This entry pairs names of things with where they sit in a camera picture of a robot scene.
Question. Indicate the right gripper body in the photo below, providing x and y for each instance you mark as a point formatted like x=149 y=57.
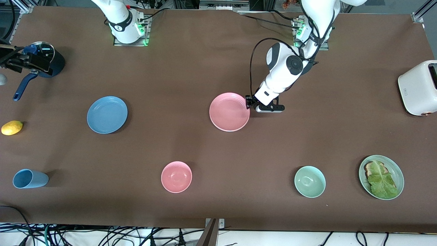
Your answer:
x=16 y=62

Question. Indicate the pink shallow plate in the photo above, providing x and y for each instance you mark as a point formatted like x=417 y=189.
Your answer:
x=229 y=112

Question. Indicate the blue shallow plate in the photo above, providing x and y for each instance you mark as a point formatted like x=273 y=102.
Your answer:
x=107 y=114

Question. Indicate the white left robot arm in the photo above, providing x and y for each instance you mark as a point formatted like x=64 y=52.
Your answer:
x=283 y=68

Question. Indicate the glass lid with blue knob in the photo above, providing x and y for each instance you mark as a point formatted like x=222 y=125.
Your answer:
x=46 y=49

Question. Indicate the dark blue saucepan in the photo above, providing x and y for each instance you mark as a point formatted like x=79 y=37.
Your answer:
x=58 y=63

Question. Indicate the yellow lemon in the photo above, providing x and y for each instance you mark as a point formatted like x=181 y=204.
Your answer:
x=12 y=127

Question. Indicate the brown table cover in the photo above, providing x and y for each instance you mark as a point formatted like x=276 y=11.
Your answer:
x=191 y=68

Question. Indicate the small green bowl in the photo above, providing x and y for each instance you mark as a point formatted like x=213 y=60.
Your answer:
x=310 y=181

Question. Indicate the grey metal equipment box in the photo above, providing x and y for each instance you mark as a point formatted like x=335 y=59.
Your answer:
x=223 y=5

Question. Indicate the small pink bowl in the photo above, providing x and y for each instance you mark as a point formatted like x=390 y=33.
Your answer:
x=176 y=177

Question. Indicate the blue cup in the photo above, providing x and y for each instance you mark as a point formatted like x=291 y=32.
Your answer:
x=30 y=179

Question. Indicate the toasted bread slice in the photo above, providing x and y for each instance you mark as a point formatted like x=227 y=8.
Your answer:
x=368 y=169

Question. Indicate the dark brown bar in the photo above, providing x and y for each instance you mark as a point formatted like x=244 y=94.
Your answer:
x=209 y=237

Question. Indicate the green lettuce leaf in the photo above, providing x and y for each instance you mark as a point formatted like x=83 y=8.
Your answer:
x=382 y=182

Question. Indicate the white toaster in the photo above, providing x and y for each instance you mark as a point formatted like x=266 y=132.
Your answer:
x=416 y=89

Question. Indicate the green plate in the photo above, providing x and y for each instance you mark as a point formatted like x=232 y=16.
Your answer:
x=396 y=171

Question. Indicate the aluminium frame profile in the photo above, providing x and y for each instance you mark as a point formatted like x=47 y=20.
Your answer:
x=24 y=17
x=421 y=12

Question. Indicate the silver bracket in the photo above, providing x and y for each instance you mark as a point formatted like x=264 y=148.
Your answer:
x=222 y=223

